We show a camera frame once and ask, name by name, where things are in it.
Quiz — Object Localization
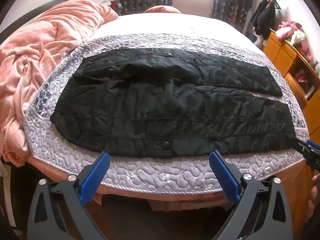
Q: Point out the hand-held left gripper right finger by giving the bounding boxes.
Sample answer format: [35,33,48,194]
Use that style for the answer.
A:
[209,150,293,240]

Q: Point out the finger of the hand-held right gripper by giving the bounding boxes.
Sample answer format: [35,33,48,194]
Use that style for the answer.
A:
[291,137,320,155]
[302,152,320,173]

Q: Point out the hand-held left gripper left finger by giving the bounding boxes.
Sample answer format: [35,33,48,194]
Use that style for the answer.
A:
[27,151,111,240]

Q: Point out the black quilted jacket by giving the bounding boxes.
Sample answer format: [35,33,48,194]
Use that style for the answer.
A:
[50,47,297,158]

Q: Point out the person's right hand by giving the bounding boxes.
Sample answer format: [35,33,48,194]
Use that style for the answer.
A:
[306,172,320,218]

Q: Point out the pink bed sheet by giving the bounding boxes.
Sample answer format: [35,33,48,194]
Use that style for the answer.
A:
[27,155,310,213]

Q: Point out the grey quilted bed cover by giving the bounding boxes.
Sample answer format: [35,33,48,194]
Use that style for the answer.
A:
[23,12,310,195]

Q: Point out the orange wooden cabinet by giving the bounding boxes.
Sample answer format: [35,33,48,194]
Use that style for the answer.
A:
[262,29,320,140]

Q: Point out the pile of pink clothes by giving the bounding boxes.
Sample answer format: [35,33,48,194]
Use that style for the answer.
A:
[275,20,313,60]

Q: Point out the pink fleece blanket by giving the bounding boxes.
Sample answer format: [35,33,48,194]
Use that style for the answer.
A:
[0,0,119,168]

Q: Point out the dark coats on rack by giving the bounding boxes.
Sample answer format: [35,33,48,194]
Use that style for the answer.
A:
[251,0,282,37]

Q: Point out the dark wooden headboard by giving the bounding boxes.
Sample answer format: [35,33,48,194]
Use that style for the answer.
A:
[0,0,83,48]

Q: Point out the pink pillow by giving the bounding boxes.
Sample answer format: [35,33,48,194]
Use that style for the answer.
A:
[144,5,182,14]

